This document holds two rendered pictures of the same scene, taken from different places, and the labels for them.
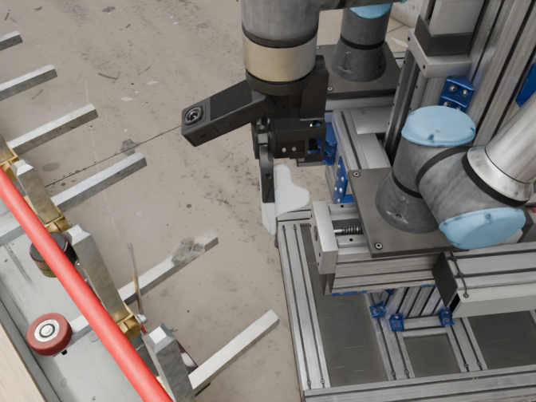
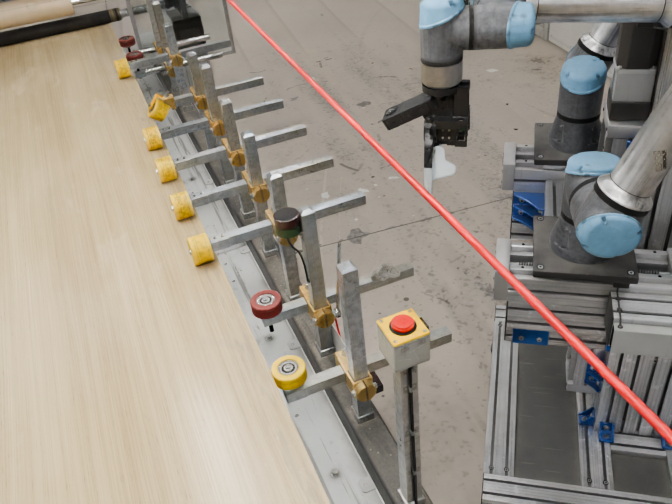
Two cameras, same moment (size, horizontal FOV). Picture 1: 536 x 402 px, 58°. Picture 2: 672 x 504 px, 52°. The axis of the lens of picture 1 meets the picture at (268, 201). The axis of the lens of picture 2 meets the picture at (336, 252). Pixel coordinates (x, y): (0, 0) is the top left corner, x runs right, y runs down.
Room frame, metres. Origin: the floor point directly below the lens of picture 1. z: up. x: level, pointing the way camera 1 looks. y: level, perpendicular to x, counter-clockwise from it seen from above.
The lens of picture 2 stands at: (-0.74, -0.27, 2.05)
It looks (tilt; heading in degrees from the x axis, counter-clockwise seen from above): 37 degrees down; 23
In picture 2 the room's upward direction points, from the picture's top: 7 degrees counter-clockwise
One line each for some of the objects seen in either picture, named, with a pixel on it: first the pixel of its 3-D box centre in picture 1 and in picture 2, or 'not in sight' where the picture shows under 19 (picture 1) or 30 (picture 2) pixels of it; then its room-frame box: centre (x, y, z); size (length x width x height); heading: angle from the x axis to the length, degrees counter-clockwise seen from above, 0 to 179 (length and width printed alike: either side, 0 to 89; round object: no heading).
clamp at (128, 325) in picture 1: (113, 312); (315, 305); (0.49, 0.34, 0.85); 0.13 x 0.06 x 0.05; 42
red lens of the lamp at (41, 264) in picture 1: (50, 250); (286, 218); (0.45, 0.36, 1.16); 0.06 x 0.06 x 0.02
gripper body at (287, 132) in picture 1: (284, 109); (445, 112); (0.44, -0.02, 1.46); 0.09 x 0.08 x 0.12; 96
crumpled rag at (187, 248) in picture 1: (185, 248); (383, 269); (0.64, 0.19, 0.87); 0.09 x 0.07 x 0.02; 132
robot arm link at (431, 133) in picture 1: (434, 148); (592, 185); (0.64, -0.30, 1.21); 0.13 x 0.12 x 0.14; 13
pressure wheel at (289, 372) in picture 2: not in sight; (291, 382); (0.22, 0.30, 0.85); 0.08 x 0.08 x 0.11
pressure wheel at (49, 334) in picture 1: (55, 340); (268, 314); (0.42, 0.44, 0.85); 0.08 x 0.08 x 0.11
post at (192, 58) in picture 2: not in sight; (204, 111); (1.42, 1.15, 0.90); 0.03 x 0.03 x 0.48; 42
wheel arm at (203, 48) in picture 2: not in sight; (176, 54); (1.83, 1.50, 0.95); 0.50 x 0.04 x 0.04; 132
